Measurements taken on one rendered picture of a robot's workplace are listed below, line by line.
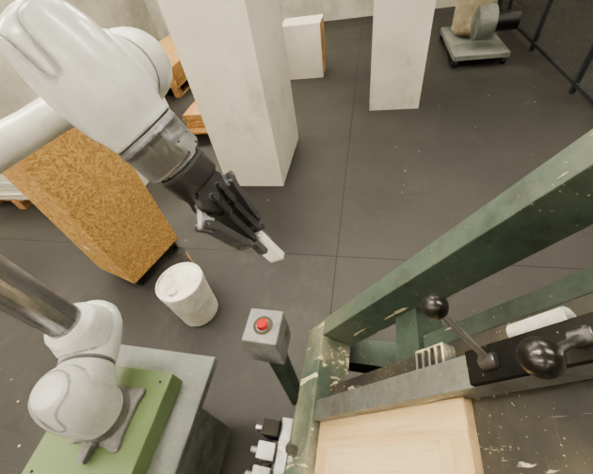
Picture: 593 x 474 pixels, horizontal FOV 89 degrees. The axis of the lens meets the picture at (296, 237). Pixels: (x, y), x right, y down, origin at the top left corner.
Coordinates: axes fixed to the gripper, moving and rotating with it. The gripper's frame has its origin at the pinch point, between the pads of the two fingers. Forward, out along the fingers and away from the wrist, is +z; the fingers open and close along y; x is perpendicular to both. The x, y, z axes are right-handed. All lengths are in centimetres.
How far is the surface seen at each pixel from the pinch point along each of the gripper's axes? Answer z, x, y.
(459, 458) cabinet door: 28.9, -20.9, -24.8
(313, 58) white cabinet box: 83, 109, 464
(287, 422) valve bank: 61, 36, -16
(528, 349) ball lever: 5.3, -33.2, -18.9
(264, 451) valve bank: 57, 39, -25
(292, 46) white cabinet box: 53, 128, 465
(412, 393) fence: 30.8, -14.3, -15.5
